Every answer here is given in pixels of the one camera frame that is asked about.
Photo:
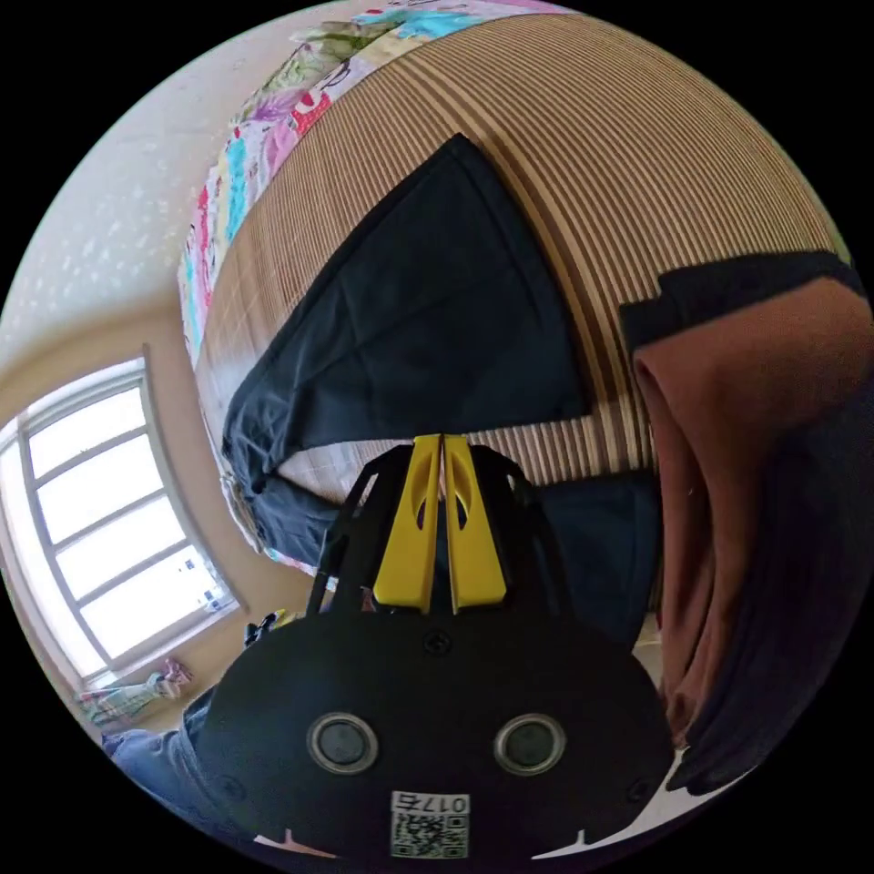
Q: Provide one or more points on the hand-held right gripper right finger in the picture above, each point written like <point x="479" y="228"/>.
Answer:
<point x="476" y="546"/>

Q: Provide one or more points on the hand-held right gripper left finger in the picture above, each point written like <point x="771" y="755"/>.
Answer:
<point x="404" y="546"/>

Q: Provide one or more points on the black pants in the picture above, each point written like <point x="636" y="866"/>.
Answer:
<point x="437" y="307"/>

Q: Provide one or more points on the pile of clothes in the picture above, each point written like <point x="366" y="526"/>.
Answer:
<point x="765" y="478"/>

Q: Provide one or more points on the window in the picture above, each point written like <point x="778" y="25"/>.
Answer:
<point x="102" y="519"/>

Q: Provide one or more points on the person's body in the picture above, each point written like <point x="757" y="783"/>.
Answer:
<point x="164" y="758"/>

